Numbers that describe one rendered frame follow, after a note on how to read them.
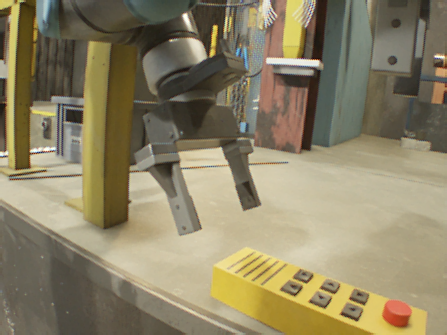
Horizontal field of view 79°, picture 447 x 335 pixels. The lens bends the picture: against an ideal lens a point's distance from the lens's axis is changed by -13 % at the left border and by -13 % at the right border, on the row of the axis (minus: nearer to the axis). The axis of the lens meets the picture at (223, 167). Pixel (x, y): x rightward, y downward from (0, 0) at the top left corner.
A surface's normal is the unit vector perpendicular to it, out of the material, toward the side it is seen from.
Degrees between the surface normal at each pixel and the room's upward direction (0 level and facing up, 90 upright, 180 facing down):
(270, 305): 90
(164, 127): 90
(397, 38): 90
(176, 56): 70
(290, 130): 90
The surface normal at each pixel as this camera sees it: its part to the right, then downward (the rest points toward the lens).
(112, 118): 0.87, 0.18
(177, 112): 0.74, -0.32
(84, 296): -0.48, 0.12
